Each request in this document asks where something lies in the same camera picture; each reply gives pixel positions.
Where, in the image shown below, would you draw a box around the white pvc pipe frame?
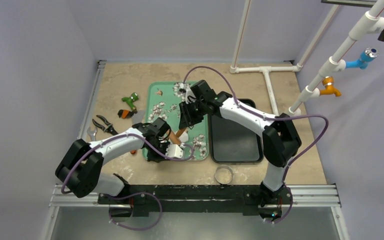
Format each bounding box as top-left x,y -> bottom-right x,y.
228,0 -> 384,116

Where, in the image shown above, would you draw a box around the green garden hose nozzle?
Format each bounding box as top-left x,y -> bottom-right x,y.
121,92 -> 139,113

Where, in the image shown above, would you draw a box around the blue faucet tap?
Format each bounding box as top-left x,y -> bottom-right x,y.
345,47 -> 379,70

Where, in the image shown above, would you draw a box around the silver open-end wrench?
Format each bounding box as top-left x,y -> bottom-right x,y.
86,127 -> 98,142

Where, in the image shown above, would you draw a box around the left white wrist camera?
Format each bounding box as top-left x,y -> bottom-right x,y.
165,144 -> 185,161

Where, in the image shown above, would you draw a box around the aluminium frame rail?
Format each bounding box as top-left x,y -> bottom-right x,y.
39,59 -> 108,240

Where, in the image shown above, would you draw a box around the black grey pliers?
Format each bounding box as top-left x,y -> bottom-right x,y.
92,115 -> 119,136

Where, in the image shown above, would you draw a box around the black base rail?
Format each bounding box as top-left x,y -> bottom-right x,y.
97,184 -> 294,222

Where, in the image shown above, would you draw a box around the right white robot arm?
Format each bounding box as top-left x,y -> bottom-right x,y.
177,79 -> 302,205

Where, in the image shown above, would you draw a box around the orange faucet tap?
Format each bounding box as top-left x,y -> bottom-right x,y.
319,76 -> 342,97

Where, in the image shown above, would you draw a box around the green floral tray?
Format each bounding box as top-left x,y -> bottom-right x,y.
143,81 -> 210,161

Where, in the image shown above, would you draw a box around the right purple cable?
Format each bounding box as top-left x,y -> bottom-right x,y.
182,65 -> 330,225

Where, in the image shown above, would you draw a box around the metal scraper wooden handle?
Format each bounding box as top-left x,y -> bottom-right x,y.
129,110 -> 147,156

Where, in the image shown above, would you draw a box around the black baking tray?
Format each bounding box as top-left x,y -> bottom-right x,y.
208,115 -> 264,164

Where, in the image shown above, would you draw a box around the wooden rolling pin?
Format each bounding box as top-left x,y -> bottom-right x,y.
167,128 -> 189,146

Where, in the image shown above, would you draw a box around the round metal cutter ring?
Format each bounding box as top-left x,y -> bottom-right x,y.
214,165 -> 235,185

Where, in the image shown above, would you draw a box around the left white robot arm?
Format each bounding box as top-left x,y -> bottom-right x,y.
55,118 -> 184,205

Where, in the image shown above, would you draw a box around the orange black hex key set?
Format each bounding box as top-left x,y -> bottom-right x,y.
117,109 -> 138,119

